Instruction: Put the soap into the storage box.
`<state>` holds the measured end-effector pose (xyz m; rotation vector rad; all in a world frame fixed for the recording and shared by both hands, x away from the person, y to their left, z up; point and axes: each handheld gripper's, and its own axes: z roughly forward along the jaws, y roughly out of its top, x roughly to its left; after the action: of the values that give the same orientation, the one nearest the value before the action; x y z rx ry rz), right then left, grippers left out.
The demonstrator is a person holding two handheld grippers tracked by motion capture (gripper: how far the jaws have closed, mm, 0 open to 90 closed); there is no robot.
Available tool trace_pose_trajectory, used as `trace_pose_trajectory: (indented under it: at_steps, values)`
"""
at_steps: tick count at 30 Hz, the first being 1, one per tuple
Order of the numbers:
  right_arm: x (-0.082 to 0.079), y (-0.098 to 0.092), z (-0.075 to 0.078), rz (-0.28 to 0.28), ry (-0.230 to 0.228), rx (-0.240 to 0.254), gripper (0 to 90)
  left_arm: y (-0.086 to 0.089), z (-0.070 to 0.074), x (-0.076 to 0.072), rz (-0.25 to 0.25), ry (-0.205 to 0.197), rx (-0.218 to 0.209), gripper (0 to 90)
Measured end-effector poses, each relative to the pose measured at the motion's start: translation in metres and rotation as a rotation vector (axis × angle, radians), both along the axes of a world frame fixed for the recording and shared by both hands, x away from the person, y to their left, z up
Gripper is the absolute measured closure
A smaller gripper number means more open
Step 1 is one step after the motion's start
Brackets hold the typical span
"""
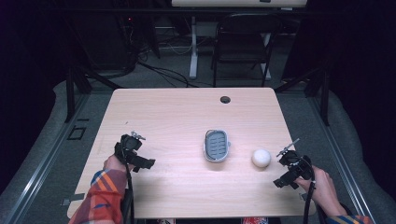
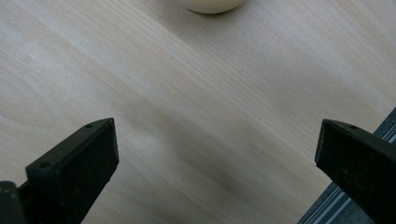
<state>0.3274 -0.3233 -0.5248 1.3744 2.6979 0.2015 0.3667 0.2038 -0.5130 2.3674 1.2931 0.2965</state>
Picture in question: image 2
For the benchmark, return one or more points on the grey metal table edge rail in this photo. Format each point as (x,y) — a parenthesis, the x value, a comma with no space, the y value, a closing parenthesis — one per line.
(337,205)

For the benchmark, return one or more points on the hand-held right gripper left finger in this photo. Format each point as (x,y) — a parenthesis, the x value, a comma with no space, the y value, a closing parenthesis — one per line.
(74,168)

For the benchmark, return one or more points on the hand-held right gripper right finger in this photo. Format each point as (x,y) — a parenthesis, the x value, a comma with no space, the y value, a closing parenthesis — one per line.
(358,168)

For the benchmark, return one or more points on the cream round bowl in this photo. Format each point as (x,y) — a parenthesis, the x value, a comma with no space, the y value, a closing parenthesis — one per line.
(213,5)

